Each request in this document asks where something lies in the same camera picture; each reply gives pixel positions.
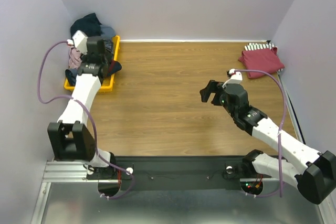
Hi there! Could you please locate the purple cable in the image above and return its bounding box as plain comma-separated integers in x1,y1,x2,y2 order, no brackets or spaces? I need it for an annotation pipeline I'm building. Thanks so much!
37,40,136,200
235,68,287,198

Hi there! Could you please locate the right silver knob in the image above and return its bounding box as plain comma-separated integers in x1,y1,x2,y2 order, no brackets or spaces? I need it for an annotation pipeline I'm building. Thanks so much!
225,166,234,175

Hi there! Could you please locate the yellow plastic tray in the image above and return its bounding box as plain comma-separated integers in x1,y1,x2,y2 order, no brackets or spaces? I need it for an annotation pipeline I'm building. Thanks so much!
64,35,120,93

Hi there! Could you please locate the left white knob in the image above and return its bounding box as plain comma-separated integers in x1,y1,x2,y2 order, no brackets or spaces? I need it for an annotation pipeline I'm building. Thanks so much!
126,167,133,174

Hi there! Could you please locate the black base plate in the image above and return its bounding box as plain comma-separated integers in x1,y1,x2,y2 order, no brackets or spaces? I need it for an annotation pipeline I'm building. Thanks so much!
86,155,279,192

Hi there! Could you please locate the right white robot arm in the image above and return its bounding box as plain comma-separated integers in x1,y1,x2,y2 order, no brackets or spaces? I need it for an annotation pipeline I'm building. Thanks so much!
200,80,335,205

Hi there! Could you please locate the pink tank top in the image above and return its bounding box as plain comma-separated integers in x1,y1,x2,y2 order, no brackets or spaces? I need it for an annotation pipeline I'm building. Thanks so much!
69,46,82,69

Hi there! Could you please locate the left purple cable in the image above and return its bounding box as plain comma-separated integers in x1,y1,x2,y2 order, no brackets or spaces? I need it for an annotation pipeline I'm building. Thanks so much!
37,40,136,200

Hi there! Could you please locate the aluminium frame rail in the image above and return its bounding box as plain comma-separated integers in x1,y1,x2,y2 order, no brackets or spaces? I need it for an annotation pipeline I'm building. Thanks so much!
30,159,99,224

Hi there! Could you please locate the folded striped tank top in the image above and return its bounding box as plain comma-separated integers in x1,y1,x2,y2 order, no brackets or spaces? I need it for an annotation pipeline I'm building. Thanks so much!
244,41,285,74

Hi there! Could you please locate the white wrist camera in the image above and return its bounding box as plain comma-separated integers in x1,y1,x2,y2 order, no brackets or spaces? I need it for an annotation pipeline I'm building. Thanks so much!
224,69,243,85
72,30,88,55

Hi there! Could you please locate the navy basketball jersey tank top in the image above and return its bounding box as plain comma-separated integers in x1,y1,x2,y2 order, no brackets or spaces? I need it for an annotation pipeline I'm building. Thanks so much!
70,13,102,37

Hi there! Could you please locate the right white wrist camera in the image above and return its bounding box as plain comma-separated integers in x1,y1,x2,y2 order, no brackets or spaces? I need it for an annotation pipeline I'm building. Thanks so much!
224,69,243,85

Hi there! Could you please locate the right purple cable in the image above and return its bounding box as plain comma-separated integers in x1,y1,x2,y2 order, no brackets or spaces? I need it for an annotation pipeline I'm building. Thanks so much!
235,68,287,198

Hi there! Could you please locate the grey-blue tank top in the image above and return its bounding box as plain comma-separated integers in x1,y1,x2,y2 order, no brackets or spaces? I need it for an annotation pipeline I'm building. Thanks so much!
65,25,122,86

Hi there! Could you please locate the folded red tank top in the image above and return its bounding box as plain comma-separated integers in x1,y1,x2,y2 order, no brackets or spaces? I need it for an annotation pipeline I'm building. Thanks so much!
238,47,286,79

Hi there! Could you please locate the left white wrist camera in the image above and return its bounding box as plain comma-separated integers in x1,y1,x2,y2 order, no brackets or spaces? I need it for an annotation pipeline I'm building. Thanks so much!
72,30,88,55

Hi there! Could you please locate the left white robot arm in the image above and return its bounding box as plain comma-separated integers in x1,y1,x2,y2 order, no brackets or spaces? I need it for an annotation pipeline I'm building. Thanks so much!
47,31,117,179

